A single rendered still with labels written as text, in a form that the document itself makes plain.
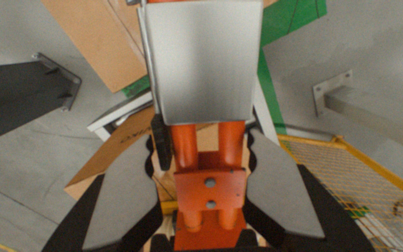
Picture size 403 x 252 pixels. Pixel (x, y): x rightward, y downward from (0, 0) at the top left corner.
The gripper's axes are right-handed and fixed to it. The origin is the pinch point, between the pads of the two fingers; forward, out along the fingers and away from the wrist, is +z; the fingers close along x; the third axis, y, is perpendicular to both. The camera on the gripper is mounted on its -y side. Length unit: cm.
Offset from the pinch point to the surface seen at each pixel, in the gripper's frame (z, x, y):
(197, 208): -1.4, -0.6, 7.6
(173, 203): 11.9, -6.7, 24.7
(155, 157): 13.2, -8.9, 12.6
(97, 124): 47, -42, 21
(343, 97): 93, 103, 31
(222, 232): -1.2, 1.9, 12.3
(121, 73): 54, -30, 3
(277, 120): 109, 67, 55
